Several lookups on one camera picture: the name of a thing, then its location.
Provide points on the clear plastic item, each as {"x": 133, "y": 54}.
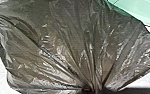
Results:
{"x": 74, "y": 50}

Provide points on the green framed glass partition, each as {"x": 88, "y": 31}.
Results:
{"x": 134, "y": 8}

